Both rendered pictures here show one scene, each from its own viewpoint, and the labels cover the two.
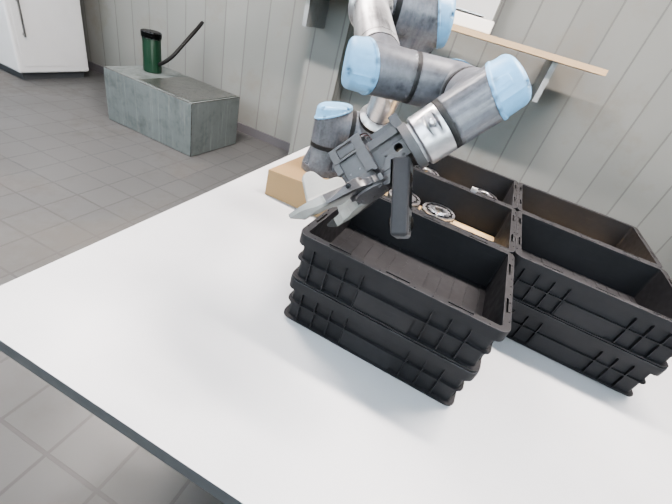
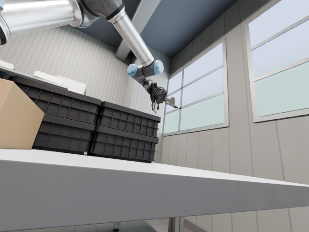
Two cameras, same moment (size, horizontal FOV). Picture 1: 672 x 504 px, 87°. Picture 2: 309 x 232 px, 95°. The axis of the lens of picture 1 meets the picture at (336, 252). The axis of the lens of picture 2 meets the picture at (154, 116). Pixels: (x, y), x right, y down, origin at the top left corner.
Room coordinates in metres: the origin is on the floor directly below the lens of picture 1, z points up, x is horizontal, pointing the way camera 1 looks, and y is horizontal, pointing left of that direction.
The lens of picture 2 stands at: (1.06, 0.56, 0.71)
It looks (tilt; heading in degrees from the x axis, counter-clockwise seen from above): 18 degrees up; 227
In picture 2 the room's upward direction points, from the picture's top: 7 degrees clockwise
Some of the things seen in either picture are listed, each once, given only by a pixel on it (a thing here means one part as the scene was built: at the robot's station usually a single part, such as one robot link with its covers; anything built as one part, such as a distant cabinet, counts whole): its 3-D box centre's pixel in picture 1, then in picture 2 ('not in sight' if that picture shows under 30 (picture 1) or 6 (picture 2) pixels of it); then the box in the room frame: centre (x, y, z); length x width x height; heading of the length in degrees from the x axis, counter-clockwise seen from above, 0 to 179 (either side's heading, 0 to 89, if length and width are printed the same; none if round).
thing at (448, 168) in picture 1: (451, 187); not in sight; (1.22, -0.32, 0.87); 0.40 x 0.30 x 0.11; 74
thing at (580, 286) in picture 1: (593, 265); not in sight; (0.82, -0.62, 0.92); 0.40 x 0.30 x 0.02; 74
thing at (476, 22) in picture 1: (466, 20); not in sight; (2.70, -0.35, 1.39); 0.34 x 0.32 x 0.08; 76
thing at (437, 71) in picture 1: (446, 86); (138, 72); (0.64, -0.09, 1.22); 0.11 x 0.11 x 0.08; 12
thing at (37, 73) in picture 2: not in sight; (48, 81); (0.96, -1.91, 1.63); 0.36 x 0.34 x 0.09; 166
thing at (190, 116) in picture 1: (181, 80); not in sight; (3.08, 1.68, 0.43); 0.90 x 0.73 x 0.87; 74
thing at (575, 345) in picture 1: (556, 310); not in sight; (0.82, -0.62, 0.76); 0.40 x 0.30 x 0.12; 74
